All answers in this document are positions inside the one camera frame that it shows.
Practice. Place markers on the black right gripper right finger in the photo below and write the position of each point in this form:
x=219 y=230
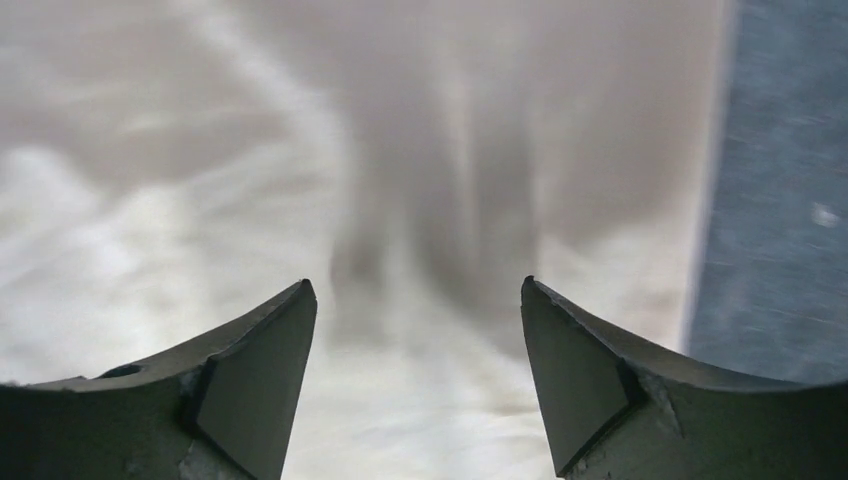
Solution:
x=618 y=406

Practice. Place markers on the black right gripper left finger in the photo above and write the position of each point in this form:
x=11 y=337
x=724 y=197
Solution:
x=218 y=406

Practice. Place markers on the peach satin napkin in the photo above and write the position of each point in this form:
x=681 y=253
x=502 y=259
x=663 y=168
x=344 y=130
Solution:
x=167 y=165

